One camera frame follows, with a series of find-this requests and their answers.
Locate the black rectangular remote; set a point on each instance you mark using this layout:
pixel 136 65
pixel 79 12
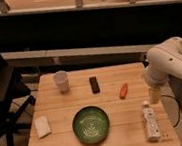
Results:
pixel 94 85

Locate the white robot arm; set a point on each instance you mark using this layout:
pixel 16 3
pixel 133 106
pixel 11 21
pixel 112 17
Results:
pixel 164 59

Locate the white folded cloth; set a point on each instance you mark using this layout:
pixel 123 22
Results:
pixel 42 126

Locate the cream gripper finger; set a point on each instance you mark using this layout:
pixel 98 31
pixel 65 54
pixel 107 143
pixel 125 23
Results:
pixel 154 95

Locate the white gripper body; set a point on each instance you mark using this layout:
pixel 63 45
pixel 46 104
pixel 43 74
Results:
pixel 154 77

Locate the black office chair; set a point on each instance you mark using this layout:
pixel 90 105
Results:
pixel 14 97

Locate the green ceramic plate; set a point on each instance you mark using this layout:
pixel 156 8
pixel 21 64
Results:
pixel 91 125

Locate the white plastic cup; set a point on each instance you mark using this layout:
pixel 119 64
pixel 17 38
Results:
pixel 61 80

